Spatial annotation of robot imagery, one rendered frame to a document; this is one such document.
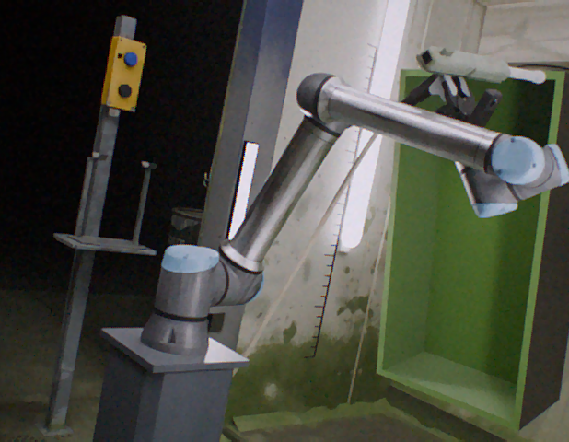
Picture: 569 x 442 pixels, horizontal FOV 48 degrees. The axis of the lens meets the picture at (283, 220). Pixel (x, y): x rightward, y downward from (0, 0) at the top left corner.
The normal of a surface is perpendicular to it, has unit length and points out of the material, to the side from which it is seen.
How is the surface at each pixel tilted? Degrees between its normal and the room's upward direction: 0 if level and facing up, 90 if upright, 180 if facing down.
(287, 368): 90
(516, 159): 91
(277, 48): 90
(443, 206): 102
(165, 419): 90
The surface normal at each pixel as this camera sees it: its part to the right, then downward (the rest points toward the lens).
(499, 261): -0.70, 0.11
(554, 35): -0.75, -0.11
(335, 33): 0.64, 0.17
